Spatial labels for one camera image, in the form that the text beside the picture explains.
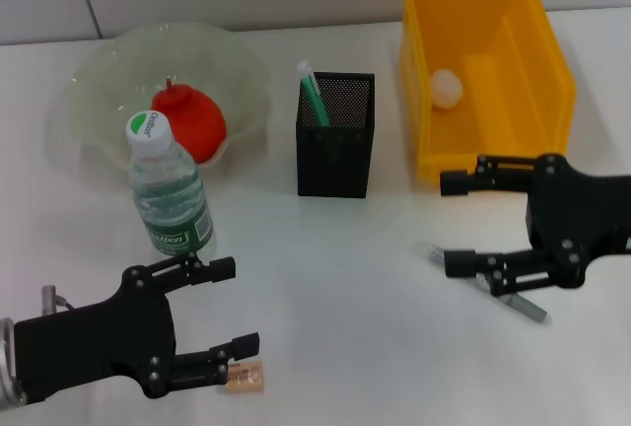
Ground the clear water bottle green label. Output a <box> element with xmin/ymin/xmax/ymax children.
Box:
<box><xmin>125</xmin><ymin>109</ymin><xmax>217</xmax><ymax>257</ymax></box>

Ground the white paper ball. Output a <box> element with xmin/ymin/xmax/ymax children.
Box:
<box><xmin>431</xmin><ymin>68</ymin><xmax>464</xmax><ymax>110</ymax></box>

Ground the pale green glass fruit plate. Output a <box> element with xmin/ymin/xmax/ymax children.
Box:
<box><xmin>66</xmin><ymin>21</ymin><xmax>273</xmax><ymax>176</ymax></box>

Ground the black mesh pen holder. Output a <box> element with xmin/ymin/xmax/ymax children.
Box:
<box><xmin>295</xmin><ymin>70</ymin><xmax>376</xmax><ymax>199</ymax></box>

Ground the yellow plastic storage bin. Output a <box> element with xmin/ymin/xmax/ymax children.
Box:
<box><xmin>398</xmin><ymin>0</ymin><xmax>578</xmax><ymax>184</ymax></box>

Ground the tan eraser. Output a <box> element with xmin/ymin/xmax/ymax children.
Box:
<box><xmin>224</xmin><ymin>359</ymin><xmax>266</xmax><ymax>393</ymax></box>

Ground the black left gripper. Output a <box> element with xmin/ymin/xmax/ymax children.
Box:
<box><xmin>13</xmin><ymin>250</ymin><xmax>261</xmax><ymax>405</ymax></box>

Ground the left gripper cable with plug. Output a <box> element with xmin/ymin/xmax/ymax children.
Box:
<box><xmin>40</xmin><ymin>286</ymin><xmax>75</xmax><ymax>317</ymax></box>

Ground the red-orange fruit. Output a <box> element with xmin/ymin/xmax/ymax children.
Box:
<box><xmin>150</xmin><ymin>78</ymin><xmax>229</xmax><ymax>165</ymax></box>

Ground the green utility knife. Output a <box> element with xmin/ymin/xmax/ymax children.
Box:
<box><xmin>296</xmin><ymin>60</ymin><xmax>332</xmax><ymax>127</ymax></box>

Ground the grey marker pen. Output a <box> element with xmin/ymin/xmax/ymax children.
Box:
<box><xmin>413</xmin><ymin>242</ymin><xmax>548</xmax><ymax>324</ymax></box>

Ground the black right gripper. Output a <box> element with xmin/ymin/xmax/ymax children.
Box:
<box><xmin>439</xmin><ymin>152</ymin><xmax>631</xmax><ymax>298</ymax></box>

